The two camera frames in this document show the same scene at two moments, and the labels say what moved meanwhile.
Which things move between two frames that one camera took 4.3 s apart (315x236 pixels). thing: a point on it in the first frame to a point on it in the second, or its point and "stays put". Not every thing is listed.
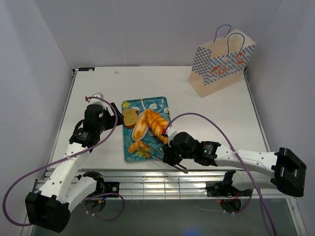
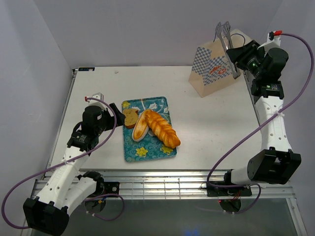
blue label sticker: [85, 69] stays put
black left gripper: [112, 118] stays put
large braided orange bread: [156, 124] stays put
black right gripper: [168, 157] to [239, 55]
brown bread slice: [130, 116] stays put
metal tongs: [178, 166] to [223, 32]
